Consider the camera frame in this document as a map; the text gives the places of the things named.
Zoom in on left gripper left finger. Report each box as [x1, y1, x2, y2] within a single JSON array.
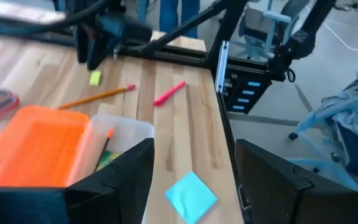
[[64, 138, 155, 224]]

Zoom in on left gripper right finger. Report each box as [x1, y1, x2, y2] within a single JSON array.
[[234, 139, 358, 224]]

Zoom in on Crayola crayon box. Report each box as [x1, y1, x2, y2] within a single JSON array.
[[96, 151, 123, 171]]

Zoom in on dark pencil orange eraser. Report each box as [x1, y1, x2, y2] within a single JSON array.
[[95, 128, 116, 171]]

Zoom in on blue sticky note pad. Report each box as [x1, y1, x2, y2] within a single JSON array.
[[165, 170, 219, 224]]

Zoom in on orange pencil pink eraser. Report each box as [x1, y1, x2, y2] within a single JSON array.
[[57, 83, 136, 110]]

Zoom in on small yellow sticky note pad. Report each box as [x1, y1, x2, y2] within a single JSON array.
[[89, 70, 102, 87]]

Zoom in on office chair with castors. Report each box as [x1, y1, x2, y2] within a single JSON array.
[[288, 46, 358, 191]]

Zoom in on grey cloth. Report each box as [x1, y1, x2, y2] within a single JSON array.
[[321, 88, 358, 147]]

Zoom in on black box blue labels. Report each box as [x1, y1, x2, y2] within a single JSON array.
[[222, 73, 272, 115]]

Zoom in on person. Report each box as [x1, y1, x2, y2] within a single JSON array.
[[158, 0, 200, 39]]

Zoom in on silver aluminium bracket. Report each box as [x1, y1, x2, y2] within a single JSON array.
[[214, 40, 230, 93]]

